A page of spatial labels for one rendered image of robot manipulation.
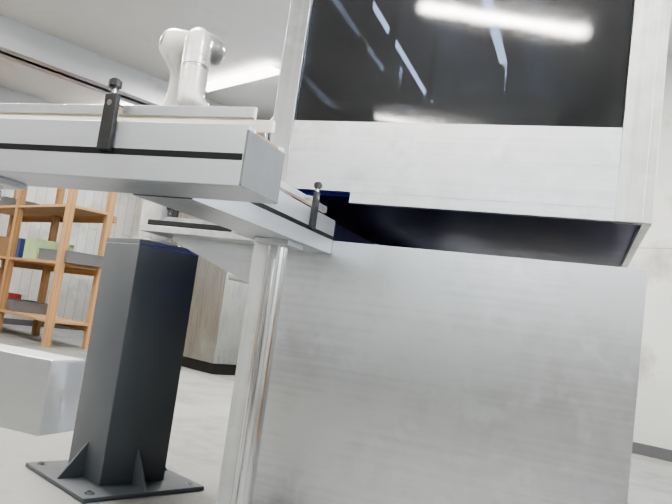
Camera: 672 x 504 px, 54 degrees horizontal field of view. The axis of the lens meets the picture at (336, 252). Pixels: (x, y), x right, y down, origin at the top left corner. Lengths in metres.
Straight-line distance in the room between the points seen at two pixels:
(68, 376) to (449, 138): 1.08
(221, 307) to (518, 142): 5.02
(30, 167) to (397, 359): 0.97
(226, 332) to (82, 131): 5.46
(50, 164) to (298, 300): 0.84
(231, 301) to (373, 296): 4.86
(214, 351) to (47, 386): 5.37
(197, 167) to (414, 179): 0.85
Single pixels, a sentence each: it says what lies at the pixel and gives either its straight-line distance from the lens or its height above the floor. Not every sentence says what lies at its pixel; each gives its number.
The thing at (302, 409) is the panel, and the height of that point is 0.43.
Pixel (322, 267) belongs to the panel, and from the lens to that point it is 1.78.
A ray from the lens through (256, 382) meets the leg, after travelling 1.60.
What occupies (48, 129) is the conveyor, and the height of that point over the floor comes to 0.92.
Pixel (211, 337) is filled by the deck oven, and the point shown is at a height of 0.34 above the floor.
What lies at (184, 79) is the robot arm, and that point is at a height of 1.37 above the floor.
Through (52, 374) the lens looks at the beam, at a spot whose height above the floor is 0.53.
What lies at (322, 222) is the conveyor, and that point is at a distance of 1.70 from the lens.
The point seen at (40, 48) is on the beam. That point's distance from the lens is 7.38.
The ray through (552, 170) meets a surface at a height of 1.10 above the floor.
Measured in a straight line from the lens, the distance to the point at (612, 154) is 1.71.
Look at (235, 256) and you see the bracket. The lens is 2.01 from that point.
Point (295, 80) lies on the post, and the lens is 1.95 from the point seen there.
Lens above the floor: 0.67
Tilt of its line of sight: 6 degrees up
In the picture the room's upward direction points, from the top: 8 degrees clockwise
